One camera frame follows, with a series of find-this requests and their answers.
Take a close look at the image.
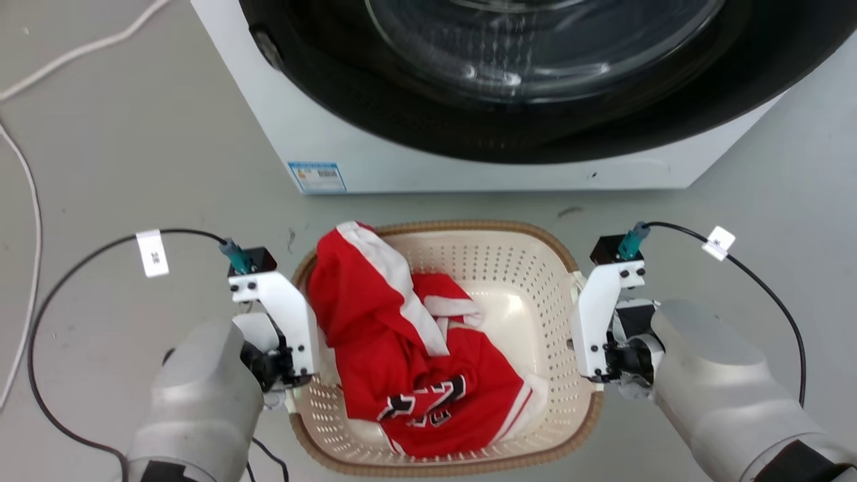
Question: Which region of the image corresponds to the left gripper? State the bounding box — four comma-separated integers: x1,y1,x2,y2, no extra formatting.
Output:
232,312,313,410

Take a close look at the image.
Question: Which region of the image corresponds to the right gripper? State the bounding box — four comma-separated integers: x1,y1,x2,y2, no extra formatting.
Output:
605,298,665,402

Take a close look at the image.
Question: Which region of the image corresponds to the cream perforated laundry basket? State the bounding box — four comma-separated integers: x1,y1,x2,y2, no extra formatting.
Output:
288,220,605,477

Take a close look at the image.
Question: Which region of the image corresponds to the red and white jersey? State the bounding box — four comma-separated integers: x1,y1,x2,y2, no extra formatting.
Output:
307,222,551,459

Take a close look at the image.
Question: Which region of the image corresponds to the blue energy label sticker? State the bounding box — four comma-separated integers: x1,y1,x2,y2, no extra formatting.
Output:
288,161,347,194

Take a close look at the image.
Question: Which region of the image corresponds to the white front-load washing machine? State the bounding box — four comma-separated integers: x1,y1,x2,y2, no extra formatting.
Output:
190,0,791,195

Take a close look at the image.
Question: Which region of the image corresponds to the black round washer door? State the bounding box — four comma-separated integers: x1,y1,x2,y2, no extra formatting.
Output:
238,0,857,165

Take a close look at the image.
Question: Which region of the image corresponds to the white printed cable tag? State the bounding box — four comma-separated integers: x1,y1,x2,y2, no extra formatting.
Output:
135,230,170,278
701,226,736,262

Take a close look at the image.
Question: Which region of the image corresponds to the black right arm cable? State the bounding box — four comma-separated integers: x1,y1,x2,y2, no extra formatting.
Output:
617,221,807,408

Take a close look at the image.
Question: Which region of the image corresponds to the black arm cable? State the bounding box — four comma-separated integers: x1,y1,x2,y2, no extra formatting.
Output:
27,228,290,482
617,221,807,408

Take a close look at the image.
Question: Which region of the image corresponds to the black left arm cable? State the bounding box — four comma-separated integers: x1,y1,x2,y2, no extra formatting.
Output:
27,228,290,482

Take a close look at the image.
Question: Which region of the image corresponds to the white floor cable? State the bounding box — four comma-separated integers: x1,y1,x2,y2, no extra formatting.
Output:
0,125,44,410
0,0,172,102

